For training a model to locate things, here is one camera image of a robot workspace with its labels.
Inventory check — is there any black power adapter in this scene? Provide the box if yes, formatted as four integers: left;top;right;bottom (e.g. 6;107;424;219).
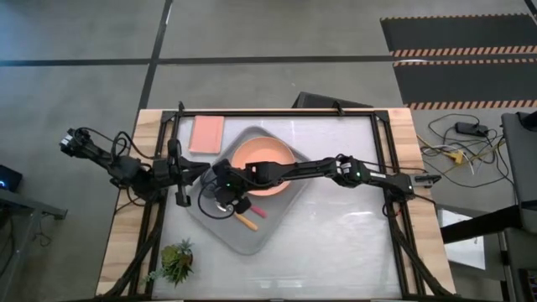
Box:
455;121;490;138

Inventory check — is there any black aluminium table frame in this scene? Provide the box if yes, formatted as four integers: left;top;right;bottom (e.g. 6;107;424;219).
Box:
100;100;458;302

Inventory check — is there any white paper sheet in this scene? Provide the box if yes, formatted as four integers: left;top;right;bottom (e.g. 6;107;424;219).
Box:
438;209;487;270

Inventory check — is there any black floor cable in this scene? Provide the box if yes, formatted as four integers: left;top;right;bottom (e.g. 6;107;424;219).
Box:
426;112;517;190

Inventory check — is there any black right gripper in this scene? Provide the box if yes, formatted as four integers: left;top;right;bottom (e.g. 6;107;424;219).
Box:
211;174;253;216

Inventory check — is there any grey plastic tray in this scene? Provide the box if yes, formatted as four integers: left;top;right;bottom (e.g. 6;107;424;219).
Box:
184;125;315;256

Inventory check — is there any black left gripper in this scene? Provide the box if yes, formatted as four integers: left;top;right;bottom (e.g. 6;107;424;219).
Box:
153;140;211;207

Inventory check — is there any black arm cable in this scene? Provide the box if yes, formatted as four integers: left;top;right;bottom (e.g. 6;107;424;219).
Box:
77;127;146;163
196;178;236;221

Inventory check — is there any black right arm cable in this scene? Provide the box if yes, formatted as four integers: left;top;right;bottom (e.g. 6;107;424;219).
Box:
196;178;236;221

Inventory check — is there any spoon with yellow handle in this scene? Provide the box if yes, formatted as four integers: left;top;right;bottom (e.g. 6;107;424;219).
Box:
215;200;260;232

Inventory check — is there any white floor cable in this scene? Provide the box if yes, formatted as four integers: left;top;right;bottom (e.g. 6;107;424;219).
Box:
418;143;476;175

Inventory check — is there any black flat object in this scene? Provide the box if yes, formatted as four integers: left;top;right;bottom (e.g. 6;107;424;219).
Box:
291;91;374;111

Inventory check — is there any black floor mat striped edge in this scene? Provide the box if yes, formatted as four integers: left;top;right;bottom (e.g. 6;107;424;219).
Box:
392;58;537;112
379;14;537;59

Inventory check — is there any grey desk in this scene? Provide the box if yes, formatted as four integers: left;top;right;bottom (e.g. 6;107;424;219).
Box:
501;111;537;236

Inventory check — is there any small green succulent plant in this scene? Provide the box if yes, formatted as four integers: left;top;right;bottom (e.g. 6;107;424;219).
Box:
144;237;195;289

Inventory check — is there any grey metal bench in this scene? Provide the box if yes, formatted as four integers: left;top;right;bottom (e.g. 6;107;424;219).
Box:
0;188;68;290

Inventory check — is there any black device with blue light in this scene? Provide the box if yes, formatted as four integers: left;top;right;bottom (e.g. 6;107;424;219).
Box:
0;164;23;193

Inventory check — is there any salmon pink rectangular pad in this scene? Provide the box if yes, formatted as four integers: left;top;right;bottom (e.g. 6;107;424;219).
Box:
188;115;226;155

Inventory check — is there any black desk beam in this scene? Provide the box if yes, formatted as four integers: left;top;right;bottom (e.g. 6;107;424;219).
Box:
440;204;524;244

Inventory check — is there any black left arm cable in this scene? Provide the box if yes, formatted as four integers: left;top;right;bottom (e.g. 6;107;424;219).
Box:
77;127;146;163

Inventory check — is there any orange round plate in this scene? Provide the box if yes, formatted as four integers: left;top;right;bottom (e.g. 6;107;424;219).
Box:
230;136;297;198

